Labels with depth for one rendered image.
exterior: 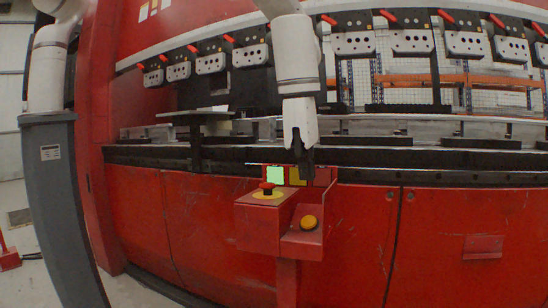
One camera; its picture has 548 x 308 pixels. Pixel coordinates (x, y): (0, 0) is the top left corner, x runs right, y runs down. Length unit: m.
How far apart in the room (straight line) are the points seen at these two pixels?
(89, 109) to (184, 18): 0.79
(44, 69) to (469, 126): 1.23
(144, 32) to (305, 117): 1.27
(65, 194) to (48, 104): 0.23
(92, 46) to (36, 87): 1.06
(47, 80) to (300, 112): 0.63
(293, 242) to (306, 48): 0.38
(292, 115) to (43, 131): 0.59
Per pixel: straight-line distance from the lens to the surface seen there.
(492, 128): 0.95
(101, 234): 1.79
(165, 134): 1.35
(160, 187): 1.24
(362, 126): 0.88
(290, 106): 0.49
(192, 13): 1.32
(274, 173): 0.69
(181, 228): 1.21
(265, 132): 0.99
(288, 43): 0.50
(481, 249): 0.89
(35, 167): 0.71
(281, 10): 0.60
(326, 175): 0.65
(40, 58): 0.77
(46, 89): 0.74
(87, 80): 1.72
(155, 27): 1.53
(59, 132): 0.72
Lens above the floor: 0.94
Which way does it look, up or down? 6 degrees down
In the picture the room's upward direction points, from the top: 2 degrees counter-clockwise
